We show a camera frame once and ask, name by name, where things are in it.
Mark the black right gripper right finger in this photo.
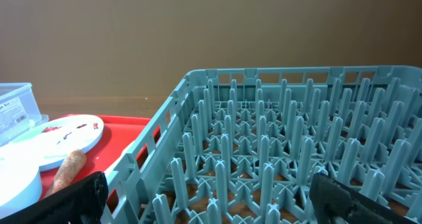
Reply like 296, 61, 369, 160
309, 173, 413, 224

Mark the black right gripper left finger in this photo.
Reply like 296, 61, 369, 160
1, 171, 109, 224

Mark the orange carrot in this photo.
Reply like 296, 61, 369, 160
45, 150, 86, 197

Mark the light blue bowl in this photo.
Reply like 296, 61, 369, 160
1, 146, 42, 219

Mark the light blue plate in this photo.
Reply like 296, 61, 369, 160
1, 115, 104, 172

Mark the white plastic spoon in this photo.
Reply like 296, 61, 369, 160
104, 141, 134, 177

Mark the grey plastic dishwasher rack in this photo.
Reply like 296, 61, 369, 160
100, 66, 421, 223

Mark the clear plastic waste bin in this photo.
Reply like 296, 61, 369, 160
1, 82, 49, 146

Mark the red plastic tray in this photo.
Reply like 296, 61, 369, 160
39, 114, 162, 202

